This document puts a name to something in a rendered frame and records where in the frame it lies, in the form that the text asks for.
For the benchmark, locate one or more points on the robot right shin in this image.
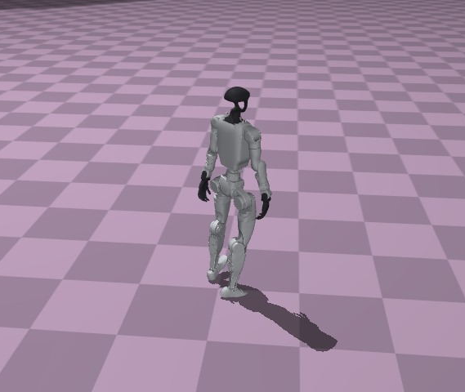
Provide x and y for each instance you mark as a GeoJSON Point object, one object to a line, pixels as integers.
{"type": "Point", "coordinates": [235, 263]}

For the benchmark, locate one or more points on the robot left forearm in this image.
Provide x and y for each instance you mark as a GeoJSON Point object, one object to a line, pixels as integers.
{"type": "Point", "coordinates": [210, 163]}

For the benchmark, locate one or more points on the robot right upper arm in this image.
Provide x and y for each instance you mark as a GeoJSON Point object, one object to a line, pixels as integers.
{"type": "Point", "coordinates": [253, 136]}

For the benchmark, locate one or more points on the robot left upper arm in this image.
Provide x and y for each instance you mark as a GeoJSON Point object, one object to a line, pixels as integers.
{"type": "Point", "coordinates": [213, 135]}

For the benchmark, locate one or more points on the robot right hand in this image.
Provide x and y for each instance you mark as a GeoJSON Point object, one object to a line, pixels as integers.
{"type": "Point", "coordinates": [265, 206]}

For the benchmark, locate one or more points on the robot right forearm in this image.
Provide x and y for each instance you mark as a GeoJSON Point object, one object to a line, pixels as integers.
{"type": "Point", "coordinates": [262, 181]}

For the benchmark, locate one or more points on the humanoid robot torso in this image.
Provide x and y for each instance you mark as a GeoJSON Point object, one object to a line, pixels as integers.
{"type": "Point", "coordinates": [233, 151]}

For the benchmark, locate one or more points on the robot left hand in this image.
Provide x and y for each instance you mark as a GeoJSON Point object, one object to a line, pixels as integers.
{"type": "Point", "coordinates": [203, 186]}

